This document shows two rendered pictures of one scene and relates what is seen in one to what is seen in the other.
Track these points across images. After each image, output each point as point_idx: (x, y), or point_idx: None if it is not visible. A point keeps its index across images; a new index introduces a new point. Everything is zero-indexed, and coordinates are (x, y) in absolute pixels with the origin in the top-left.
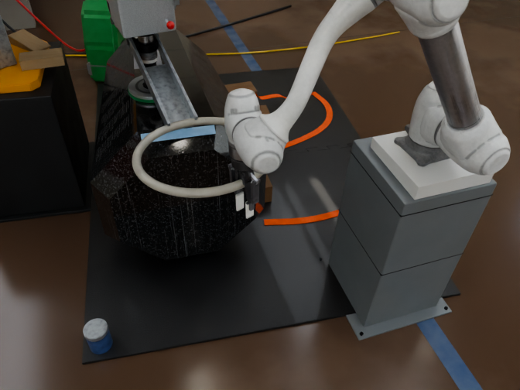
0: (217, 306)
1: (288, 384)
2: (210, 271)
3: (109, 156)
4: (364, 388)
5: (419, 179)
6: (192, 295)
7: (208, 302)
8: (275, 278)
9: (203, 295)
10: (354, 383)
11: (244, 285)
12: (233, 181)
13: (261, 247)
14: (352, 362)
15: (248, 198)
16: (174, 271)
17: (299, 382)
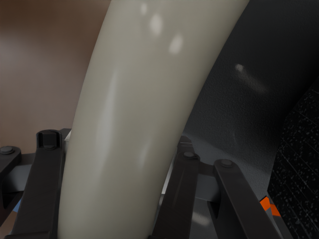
0: (222, 52)
1: (77, 37)
2: (273, 87)
3: None
4: (17, 97)
5: None
6: (264, 39)
7: (237, 48)
8: (192, 141)
9: (251, 50)
10: (28, 95)
11: (217, 102)
12: (228, 210)
13: (243, 165)
14: (47, 114)
15: (45, 161)
16: (317, 47)
17: (70, 50)
